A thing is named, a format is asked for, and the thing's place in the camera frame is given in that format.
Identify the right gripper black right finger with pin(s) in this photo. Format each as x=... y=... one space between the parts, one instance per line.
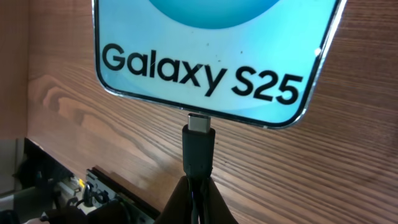
x=216 y=210

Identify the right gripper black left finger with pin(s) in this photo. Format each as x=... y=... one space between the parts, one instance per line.
x=178 y=209

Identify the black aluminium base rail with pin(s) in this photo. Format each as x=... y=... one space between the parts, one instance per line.
x=99 y=199

